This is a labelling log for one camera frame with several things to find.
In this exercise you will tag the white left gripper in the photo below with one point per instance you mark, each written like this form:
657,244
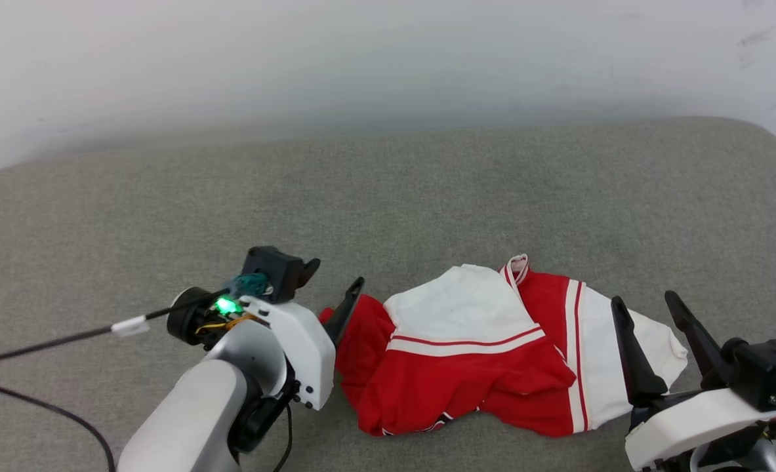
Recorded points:
309,354

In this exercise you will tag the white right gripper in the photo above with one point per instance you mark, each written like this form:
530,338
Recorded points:
696,419

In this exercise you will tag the red white basketball jersey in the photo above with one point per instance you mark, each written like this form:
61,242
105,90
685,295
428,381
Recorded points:
466,373

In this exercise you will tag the grey fabric sofa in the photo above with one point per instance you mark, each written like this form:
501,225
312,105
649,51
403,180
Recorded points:
427,196

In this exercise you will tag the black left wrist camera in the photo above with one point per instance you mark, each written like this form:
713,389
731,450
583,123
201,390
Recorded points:
276,272

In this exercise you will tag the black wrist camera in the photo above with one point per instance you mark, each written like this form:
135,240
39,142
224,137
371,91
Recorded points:
276,272
768,367

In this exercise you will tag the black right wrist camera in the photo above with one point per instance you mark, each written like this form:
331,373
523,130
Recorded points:
768,367

